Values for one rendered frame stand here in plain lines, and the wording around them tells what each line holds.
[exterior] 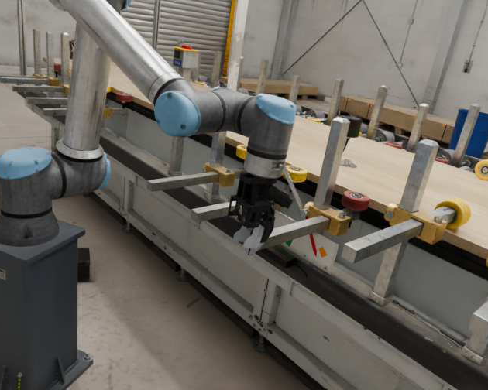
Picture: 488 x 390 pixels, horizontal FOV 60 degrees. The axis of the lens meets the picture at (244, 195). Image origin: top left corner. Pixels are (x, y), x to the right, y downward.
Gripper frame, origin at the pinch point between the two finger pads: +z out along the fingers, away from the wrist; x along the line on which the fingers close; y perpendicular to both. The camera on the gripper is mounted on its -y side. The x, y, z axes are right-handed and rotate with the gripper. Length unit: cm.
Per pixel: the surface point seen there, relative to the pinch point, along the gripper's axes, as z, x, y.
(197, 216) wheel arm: 1.5, -23.5, -0.3
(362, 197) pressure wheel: -9.4, 0.9, -42.2
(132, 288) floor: 82, -103, -28
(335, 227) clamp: -3.1, 3.5, -28.1
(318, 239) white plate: 3.1, -1.0, -28.3
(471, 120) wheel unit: -32, -10, -137
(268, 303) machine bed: 54, -32, -52
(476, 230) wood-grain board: -10, 30, -56
